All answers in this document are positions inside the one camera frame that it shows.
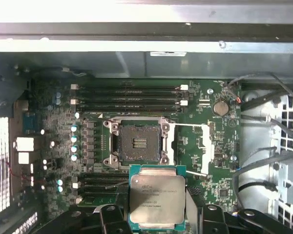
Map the thin wire locking lever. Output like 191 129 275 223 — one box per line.
105 180 130 190

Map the CPU socket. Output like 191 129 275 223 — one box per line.
103 116 178 170

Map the thick black cable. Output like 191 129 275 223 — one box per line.
234 117 293 195

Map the silver CPU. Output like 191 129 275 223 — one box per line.
127 164 188 231

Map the black PC case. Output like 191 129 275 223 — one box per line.
0 0 293 234

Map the green motherboard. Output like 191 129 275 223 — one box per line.
13 78 243 234

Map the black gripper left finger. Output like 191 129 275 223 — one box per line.
50 185 130 234

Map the thin black wire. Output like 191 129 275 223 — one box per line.
226 71 293 97

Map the metal socket cover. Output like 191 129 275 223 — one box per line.
166 122 215 177

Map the black RAM slot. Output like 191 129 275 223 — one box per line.
80 173 130 180
70 84 189 92
77 91 184 98
84 179 130 187
84 186 119 194
70 97 189 105
77 104 184 113

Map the silver port housing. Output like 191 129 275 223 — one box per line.
15 136 35 151

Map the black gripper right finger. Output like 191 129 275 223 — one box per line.
186 187 293 234

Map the round coin cell battery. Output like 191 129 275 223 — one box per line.
214 100 229 117

